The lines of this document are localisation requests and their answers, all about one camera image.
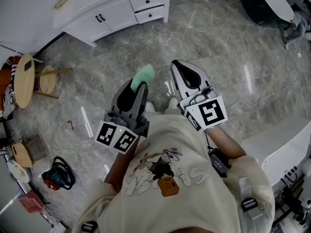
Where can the black battery box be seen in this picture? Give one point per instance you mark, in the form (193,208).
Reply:
(218,164)

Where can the dark phone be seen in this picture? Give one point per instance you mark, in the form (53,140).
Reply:
(28,65)

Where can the cream printed shirt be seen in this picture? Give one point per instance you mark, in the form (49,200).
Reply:
(184,203)

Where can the person's right forearm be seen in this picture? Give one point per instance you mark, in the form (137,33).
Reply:
(226,144)

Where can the white bag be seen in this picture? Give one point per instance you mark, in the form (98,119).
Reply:
(18,171)

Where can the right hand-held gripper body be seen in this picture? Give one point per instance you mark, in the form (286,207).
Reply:
(211,113)

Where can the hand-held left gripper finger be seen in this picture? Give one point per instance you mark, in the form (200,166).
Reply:
(143,101)
(120,93)

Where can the green soap bar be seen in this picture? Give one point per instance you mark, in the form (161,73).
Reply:
(144,75)

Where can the round wooden stool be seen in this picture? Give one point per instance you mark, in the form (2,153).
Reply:
(47,80)

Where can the round wooden table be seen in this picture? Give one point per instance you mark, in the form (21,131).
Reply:
(24,86)

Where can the wooden box stool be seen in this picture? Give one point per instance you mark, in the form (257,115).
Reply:
(22,154)

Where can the person's left forearm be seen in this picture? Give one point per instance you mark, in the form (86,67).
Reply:
(121,169)

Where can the person's white shoe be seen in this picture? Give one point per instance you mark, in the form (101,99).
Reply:
(150,106)
(173,103)

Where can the person's right white shoe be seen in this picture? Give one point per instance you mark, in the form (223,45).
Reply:
(173,103)

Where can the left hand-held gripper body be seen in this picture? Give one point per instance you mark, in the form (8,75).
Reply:
(116,136)

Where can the red crate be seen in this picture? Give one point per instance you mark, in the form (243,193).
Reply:
(30,203)

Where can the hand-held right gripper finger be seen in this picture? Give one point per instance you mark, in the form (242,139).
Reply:
(178,81)
(202,78)

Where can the white vanity cabinet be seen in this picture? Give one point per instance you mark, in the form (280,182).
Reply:
(116,18)

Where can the person's left white shoe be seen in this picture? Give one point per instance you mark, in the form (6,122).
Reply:
(150,106)

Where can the striped cloth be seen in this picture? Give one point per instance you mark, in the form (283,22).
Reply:
(9,98)

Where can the white curved counter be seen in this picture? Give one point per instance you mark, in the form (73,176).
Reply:
(279,144)

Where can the white floor bar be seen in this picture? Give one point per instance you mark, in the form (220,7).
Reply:
(86,121)

